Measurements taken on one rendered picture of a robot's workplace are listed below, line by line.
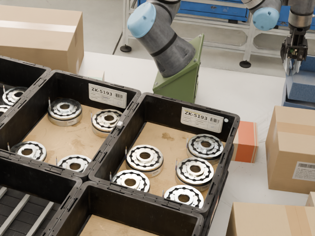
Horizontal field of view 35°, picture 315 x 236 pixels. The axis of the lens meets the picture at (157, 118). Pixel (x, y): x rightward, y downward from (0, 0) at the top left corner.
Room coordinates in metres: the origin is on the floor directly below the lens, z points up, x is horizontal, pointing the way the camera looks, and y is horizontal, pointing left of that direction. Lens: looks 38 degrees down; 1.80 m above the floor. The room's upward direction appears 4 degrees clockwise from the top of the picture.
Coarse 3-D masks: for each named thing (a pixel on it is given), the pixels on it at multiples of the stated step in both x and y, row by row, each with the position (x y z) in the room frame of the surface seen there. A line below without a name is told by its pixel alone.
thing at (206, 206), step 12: (144, 96) 1.20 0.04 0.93; (156, 96) 1.21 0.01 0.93; (132, 108) 1.14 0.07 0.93; (204, 108) 1.17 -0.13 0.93; (120, 132) 1.03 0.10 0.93; (108, 144) 0.98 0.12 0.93; (228, 144) 1.01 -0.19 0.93; (96, 168) 0.89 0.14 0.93; (96, 180) 0.85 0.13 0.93; (216, 180) 0.88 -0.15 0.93; (132, 192) 0.82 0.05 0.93; (144, 192) 0.82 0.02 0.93; (180, 204) 0.79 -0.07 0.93; (204, 204) 0.80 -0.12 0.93; (204, 216) 0.77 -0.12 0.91
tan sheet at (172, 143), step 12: (144, 132) 1.16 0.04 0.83; (156, 132) 1.16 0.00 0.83; (168, 132) 1.17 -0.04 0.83; (180, 132) 1.17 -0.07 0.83; (144, 144) 1.10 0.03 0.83; (156, 144) 1.11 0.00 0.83; (168, 144) 1.11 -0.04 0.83; (180, 144) 1.12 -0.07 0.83; (168, 156) 1.06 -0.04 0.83; (180, 156) 1.06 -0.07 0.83; (120, 168) 1.00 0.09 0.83; (168, 168) 1.01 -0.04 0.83; (216, 168) 1.03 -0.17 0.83; (156, 180) 0.96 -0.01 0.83; (168, 180) 0.96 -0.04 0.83; (156, 192) 0.92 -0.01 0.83; (204, 192) 0.93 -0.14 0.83
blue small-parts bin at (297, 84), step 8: (312, 56) 1.64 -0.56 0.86; (304, 64) 1.64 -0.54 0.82; (312, 64) 1.63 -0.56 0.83; (296, 72) 1.62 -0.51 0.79; (304, 72) 1.63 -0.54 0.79; (312, 72) 1.63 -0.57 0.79; (288, 80) 1.52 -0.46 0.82; (296, 80) 1.57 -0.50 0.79; (304, 80) 1.57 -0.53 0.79; (312, 80) 1.58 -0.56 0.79; (288, 88) 1.48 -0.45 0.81; (296, 88) 1.45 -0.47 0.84; (304, 88) 1.44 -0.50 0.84; (312, 88) 1.44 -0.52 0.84; (288, 96) 1.45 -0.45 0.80; (296, 96) 1.45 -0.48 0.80; (304, 96) 1.44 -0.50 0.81; (312, 96) 1.44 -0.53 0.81
